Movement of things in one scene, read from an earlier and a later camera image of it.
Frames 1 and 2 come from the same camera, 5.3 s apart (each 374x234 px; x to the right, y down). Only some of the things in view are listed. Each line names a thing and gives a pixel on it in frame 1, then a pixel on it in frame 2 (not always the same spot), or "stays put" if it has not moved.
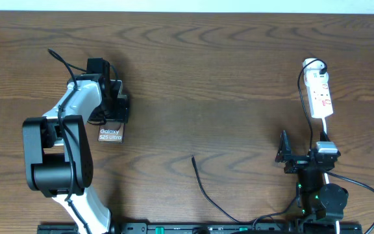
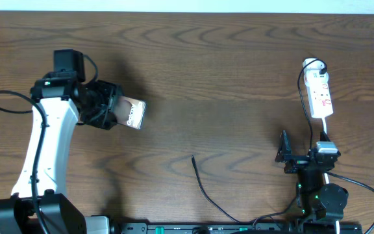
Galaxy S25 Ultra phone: [112, 132] -> [129, 112]
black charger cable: [324, 71] stays put
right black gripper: [284, 155] stays put
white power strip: [317, 88] stays put
